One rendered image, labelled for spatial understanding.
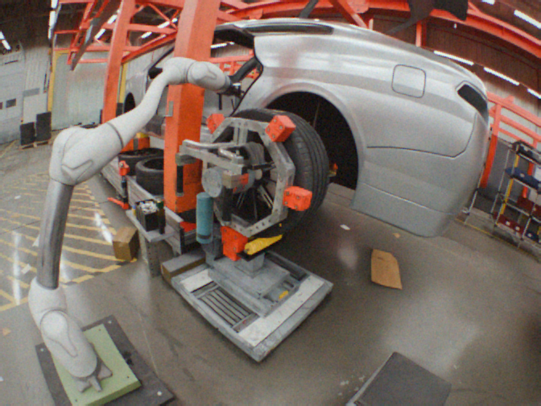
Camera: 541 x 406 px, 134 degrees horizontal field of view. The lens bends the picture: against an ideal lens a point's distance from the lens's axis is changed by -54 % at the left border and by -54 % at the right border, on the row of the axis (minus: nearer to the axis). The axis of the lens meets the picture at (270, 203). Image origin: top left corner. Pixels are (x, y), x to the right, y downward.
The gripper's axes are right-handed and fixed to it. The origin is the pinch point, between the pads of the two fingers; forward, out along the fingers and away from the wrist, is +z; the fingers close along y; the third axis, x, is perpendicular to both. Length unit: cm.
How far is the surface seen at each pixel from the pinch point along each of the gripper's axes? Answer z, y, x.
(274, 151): -20.9, 16.7, -35.3
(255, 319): -6, -17, -123
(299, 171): -15, 24, -45
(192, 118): 0.5, -29.7, -4.3
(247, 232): -11, -6, -69
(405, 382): -52, 61, -135
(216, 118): -5.8, -12.1, -11.0
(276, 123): -22.5, 20.3, -24.9
